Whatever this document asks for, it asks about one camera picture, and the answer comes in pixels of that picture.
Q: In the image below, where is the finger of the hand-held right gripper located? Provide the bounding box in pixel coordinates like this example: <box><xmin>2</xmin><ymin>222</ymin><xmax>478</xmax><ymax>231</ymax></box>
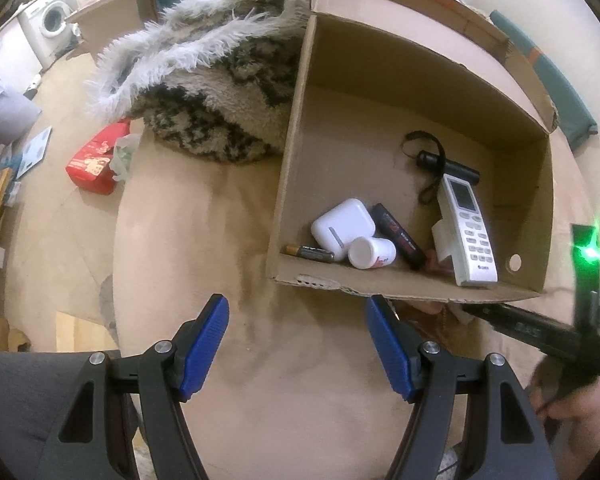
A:
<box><xmin>462</xmin><ymin>302</ymin><xmax>577</xmax><ymax>356</ymax></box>

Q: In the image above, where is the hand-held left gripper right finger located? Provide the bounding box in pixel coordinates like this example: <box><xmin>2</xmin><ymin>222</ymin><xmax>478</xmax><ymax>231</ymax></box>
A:
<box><xmin>366</xmin><ymin>294</ymin><xmax>556</xmax><ymax>480</ymax></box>

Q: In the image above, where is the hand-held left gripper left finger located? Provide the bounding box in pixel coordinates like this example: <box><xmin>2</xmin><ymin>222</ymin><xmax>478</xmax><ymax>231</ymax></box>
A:
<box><xmin>44</xmin><ymin>294</ymin><xmax>231</xmax><ymax>480</ymax></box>

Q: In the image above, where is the white pill bottle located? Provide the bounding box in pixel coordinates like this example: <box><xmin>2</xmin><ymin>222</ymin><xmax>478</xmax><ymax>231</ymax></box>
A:
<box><xmin>347</xmin><ymin>236</ymin><xmax>397</xmax><ymax>270</ymax></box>

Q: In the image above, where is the small pink block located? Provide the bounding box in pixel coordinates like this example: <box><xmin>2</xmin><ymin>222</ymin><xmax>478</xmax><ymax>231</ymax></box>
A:
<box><xmin>425</xmin><ymin>250</ymin><xmax>456</xmax><ymax>276</ymax></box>

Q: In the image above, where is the white remote control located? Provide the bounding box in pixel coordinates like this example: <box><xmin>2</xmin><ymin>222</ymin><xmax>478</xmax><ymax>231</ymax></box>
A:
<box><xmin>437</xmin><ymin>173</ymin><xmax>499</xmax><ymax>288</ymax></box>

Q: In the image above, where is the black slim device red label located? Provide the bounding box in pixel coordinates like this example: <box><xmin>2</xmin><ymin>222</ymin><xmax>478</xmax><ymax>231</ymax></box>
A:
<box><xmin>371</xmin><ymin>203</ymin><xmax>428</xmax><ymax>270</ymax></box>

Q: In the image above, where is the black and gold battery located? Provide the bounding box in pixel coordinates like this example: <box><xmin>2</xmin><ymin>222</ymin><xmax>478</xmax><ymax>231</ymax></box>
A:
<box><xmin>280</xmin><ymin>244</ymin><xmax>336</xmax><ymax>264</ymax></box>

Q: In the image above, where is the white earbuds case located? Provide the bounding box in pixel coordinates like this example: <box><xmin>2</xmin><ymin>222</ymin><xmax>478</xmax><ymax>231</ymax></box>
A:
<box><xmin>310</xmin><ymin>198</ymin><xmax>377</xmax><ymax>251</ymax></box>

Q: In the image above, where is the black flashlight with strap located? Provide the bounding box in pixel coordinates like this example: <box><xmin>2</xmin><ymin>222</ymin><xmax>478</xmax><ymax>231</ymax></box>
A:
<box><xmin>401</xmin><ymin>131</ymin><xmax>481</xmax><ymax>205</ymax></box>

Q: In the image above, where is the brown cardboard box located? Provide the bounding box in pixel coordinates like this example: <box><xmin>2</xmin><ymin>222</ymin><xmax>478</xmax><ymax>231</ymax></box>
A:
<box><xmin>265</xmin><ymin>0</ymin><xmax>561</xmax><ymax>306</ymax></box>

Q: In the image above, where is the person's right hand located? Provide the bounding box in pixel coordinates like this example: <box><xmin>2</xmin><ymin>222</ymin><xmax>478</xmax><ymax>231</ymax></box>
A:
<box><xmin>530</xmin><ymin>360</ymin><xmax>600</xmax><ymax>438</ymax></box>

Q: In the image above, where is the white paper card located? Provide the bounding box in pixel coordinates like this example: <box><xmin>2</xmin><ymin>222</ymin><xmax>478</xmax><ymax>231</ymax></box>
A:
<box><xmin>431</xmin><ymin>220</ymin><xmax>456</xmax><ymax>267</ymax></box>

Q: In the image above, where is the flat cardboard piece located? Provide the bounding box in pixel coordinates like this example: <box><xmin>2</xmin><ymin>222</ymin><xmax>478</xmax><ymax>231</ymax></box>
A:
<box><xmin>55</xmin><ymin>311</ymin><xmax>118</xmax><ymax>353</ymax></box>

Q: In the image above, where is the tan slipper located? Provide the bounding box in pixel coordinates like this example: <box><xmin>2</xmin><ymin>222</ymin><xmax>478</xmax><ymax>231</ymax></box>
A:
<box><xmin>0</xmin><ymin>317</ymin><xmax>31</xmax><ymax>353</ymax></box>

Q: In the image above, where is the white plastic bag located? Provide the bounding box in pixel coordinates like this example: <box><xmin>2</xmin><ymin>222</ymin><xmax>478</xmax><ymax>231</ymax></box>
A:
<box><xmin>111</xmin><ymin>132</ymin><xmax>142</xmax><ymax>183</ymax></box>

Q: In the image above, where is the red printed packet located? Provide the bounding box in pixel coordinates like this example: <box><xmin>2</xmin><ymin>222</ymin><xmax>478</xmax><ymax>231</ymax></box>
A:
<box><xmin>65</xmin><ymin>119</ymin><xmax>131</xmax><ymax>196</ymax></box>

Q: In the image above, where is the black-cream patterned shag rug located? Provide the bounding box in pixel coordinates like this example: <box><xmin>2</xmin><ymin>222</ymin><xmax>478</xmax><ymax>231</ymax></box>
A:
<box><xmin>132</xmin><ymin>35</ymin><xmax>301</xmax><ymax>163</ymax></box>

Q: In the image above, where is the pale blue bathroom scale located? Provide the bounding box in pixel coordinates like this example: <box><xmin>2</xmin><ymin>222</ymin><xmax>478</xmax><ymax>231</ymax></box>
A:
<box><xmin>15</xmin><ymin>125</ymin><xmax>53</xmax><ymax>181</ymax></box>

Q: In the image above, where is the grey bag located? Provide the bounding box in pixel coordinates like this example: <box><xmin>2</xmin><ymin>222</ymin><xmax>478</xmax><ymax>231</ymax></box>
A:
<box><xmin>0</xmin><ymin>77</ymin><xmax>41</xmax><ymax>146</ymax></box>

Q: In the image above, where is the grey-white fur throw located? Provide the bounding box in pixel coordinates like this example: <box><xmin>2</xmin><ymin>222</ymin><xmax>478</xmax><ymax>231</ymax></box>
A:
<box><xmin>85</xmin><ymin>0</ymin><xmax>321</xmax><ymax>121</ymax></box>

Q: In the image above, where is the wooden cabinet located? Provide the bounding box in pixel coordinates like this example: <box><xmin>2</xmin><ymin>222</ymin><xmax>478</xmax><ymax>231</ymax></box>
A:
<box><xmin>65</xmin><ymin>0</ymin><xmax>142</xmax><ymax>61</ymax></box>

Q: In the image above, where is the white washing machine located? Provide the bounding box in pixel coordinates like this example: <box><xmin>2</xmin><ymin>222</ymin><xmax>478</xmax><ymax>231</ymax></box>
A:
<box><xmin>20</xmin><ymin>0</ymin><xmax>77</xmax><ymax>68</ymax></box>

